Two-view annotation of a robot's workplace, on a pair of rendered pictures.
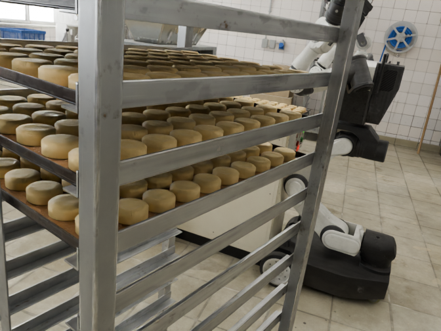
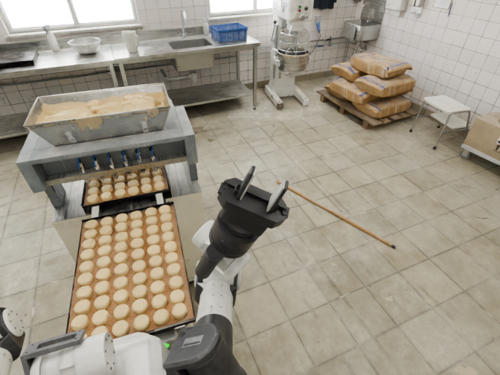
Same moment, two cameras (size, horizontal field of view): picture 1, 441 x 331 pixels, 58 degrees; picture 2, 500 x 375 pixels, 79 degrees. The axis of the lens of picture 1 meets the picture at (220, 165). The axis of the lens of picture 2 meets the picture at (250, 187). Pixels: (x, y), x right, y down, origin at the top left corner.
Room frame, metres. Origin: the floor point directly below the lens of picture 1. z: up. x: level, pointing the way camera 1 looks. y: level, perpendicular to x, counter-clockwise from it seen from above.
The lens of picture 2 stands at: (2.14, -0.98, 1.87)
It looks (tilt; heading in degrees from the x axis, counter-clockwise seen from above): 39 degrees down; 50
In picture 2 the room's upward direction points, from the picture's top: straight up
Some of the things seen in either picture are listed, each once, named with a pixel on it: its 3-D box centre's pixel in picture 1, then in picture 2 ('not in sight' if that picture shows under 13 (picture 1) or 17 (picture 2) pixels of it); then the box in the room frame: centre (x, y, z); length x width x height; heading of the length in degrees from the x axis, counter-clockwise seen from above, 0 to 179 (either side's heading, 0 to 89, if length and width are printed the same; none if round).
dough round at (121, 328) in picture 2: not in sight; (120, 329); (2.12, -0.36, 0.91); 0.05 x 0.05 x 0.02
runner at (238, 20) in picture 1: (257, 23); not in sight; (0.64, -0.03, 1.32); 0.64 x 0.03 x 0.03; 145
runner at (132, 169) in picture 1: (241, 137); not in sight; (0.64, -0.03, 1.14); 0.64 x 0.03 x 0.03; 145
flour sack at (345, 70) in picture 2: not in sight; (359, 68); (6.08, 1.32, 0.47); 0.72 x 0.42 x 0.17; 164
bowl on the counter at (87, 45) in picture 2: not in sight; (86, 47); (3.06, 2.93, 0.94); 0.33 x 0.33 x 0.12
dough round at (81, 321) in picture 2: not in sight; (79, 323); (2.03, -0.26, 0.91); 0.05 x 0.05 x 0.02
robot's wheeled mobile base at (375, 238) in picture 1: (334, 247); not in sight; (2.01, -0.71, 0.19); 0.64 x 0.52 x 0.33; 68
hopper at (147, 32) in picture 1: (168, 31); (107, 116); (2.46, 0.41, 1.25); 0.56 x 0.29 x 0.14; 158
